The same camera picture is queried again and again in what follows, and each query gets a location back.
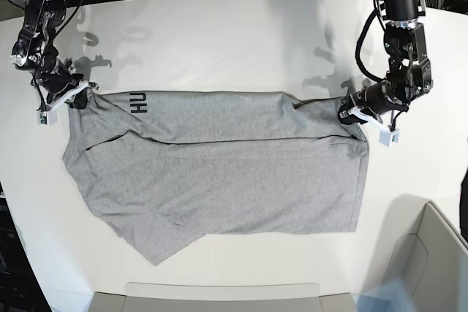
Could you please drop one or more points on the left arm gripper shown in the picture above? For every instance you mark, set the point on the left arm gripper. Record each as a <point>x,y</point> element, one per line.
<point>371,103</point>

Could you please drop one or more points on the grey chair at right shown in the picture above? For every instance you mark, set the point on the grey chair at right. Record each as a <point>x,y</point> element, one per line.
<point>433,260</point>

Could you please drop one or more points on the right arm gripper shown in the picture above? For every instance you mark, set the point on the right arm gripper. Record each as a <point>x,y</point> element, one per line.
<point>49,85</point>

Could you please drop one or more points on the grey chair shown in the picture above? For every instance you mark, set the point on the grey chair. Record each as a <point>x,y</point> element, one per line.
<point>165,297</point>
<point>433,260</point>

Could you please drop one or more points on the blue translucent object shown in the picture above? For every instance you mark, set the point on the blue translucent object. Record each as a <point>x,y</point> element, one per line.
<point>392,296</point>

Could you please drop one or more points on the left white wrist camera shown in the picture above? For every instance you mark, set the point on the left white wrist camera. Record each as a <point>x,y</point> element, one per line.
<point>387,135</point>

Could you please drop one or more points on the grey T-shirt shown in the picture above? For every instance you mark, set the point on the grey T-shirt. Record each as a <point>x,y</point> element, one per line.
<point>164,169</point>

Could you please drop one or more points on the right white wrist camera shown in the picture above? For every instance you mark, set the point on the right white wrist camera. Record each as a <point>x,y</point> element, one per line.
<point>47,115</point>

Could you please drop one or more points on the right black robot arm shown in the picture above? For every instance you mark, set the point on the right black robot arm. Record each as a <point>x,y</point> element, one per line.
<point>35,53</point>

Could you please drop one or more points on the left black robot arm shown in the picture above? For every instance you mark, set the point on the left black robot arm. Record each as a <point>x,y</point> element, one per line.
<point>409,75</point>

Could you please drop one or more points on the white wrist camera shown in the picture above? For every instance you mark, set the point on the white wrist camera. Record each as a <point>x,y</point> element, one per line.
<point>47,115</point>
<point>387,135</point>

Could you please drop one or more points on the grey chair at bottom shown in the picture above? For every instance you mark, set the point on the grey chair at bottom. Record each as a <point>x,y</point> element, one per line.
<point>165,297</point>

